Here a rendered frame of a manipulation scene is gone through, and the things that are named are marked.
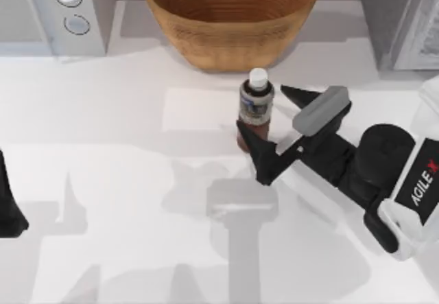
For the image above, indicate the brown bottle with white cap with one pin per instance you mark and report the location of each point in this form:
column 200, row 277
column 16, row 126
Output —
column 256, row 103

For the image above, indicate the woven wooden basket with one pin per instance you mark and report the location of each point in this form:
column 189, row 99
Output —
column 229, row 33

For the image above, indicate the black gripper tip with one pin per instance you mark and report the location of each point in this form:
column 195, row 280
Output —
column 8, row 208

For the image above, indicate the pale microwave oven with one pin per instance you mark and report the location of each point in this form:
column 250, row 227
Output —
column 27, row 15

